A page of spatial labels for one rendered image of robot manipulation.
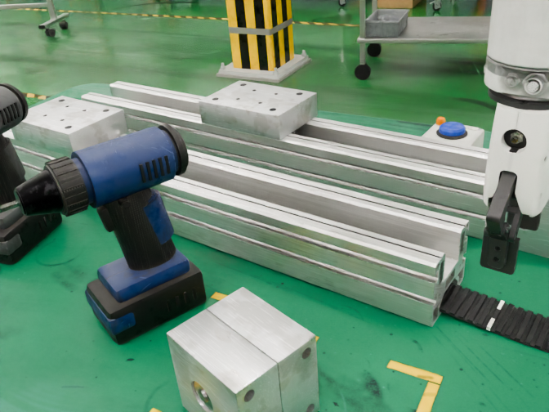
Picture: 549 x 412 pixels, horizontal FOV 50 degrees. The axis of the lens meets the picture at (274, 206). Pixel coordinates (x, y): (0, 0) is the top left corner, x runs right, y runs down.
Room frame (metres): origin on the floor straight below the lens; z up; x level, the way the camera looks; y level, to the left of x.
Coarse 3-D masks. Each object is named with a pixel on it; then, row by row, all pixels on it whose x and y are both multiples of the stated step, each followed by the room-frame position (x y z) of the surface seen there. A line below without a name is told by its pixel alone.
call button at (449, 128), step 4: (444, 124) 0.84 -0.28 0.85; (448, 124) 0.84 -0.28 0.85; (452, 124) 0.84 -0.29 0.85; (456, 124) 0.84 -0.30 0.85; (460, 124) 0.84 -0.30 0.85; (440, 128) 0.84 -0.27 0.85; (444, 128) 0.83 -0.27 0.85; (448, 128) 0.83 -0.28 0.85; (452, 128) 0.83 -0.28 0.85; (456, 128) 0.83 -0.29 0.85; (460, 128) 0.82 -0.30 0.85; (464, 128) 0.83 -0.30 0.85; (440, 132) 0.83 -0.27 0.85; (444, 132) 0.83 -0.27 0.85; (448, 132) 0.82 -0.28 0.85; (452, 132) 0.82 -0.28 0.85; (456, 132) 0.82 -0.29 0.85; (460, 132) 0.82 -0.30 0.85; (464, 132) 0.82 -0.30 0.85; (452, 136) 0.82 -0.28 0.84; (456, 136) 0.82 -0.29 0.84
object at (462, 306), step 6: (462, 294) 0.51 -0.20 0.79; (468, 294) 0.51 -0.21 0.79; (474, 294) 0.51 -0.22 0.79; (456, 300) 0.51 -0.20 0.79; (462, 300) 0.50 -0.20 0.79; (468, 300) 0.50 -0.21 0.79; (474, 300) 0.50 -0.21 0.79; (456, 306) 0.49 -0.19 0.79; (462, 306) 0.50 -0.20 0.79; (468, 306) 0.49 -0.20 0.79; (450, 312) 0.48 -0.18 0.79; (456, 312) 0.49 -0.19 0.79; (462, 312) 0.48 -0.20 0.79; (468, 312) 0.49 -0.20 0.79; (462, 318) 0.48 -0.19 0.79
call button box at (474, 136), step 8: (432, 128) 0.86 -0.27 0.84; (472, 128) 0.85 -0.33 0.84; (424, 136) 0.84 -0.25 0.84; (432, 136) 0.84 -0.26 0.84; (440, 136) 0.83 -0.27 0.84; (448, 136) 0.82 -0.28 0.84; (464, 136) 0.82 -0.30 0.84; (472, 136) 0.82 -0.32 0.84; (480, 136) 0.83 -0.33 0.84; (464, 144) 0.80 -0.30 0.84; (472, 144) 0.80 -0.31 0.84; (480, 144) 0.83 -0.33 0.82
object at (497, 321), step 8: (496, 304) 0.50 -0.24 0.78; (504, 304) 0.49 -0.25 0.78; (512, 304) 0.49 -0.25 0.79; (496, 312) 0.48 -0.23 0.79; (504, 312) 0.48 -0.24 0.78; (512, 312) 0.48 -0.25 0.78; (488, 320) 0.47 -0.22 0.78; (496, 320) 0.47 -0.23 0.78; (504, 320) 0.47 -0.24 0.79; (488, 328) 0.46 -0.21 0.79; (496, 328) 0.46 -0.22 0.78; (504, 328) 0.46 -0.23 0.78
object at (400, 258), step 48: (192, 192) 0.68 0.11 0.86; (240, 192) 0.72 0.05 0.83; (288, 192) 0.67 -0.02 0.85; (336, 192) 0.64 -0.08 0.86; (240, 240) 0.63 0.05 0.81; (288, 240) 0.58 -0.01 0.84; (336, 240) 0.54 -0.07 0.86; (384, 240) 0.52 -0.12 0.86; (432, 240) 0.55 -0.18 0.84; (336, 288) 0.54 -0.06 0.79; (384, 288) 0.51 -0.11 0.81; (432, 288) 0.47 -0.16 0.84
